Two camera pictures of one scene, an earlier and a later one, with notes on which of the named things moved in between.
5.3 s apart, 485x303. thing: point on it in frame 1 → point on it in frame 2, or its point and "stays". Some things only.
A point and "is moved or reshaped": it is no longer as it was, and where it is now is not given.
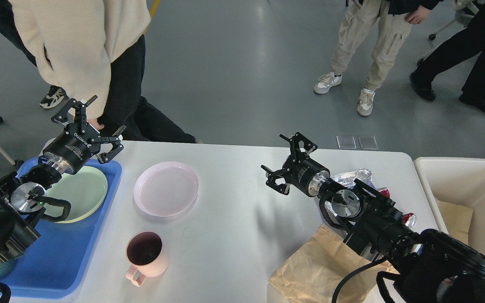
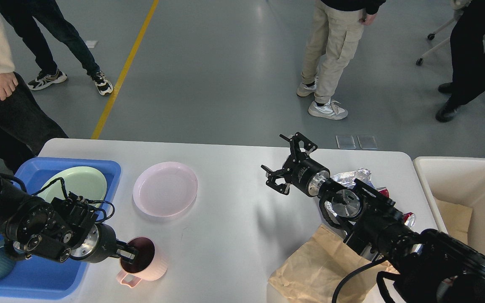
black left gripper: x=71 y=151 → x=99 y=245
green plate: x=86 y=190 stays
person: x=93 y=50 → x=16 y=124
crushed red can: x=410 y=219 stays
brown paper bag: x=314 y=273 stays
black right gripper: x=305 y=174 stays
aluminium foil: x=347 y=179 stays
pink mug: x=145 y=253 is moved or reshaped
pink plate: x=166 y=189 stays
